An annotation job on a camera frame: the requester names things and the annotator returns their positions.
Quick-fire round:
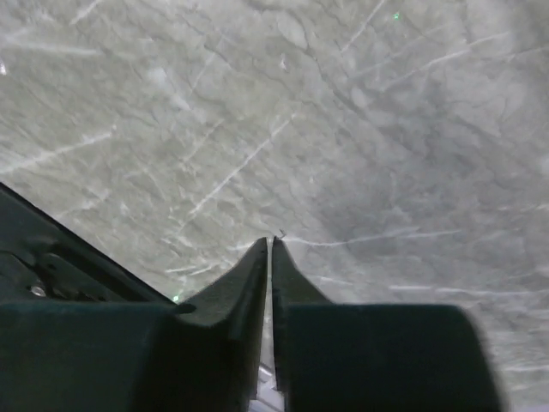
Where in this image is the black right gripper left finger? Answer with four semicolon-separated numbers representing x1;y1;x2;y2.
1;239;268;411

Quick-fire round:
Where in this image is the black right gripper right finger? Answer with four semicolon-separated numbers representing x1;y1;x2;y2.
271;239;505;411

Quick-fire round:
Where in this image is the black base crossbar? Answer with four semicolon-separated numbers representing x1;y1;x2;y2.
1;184;173;306

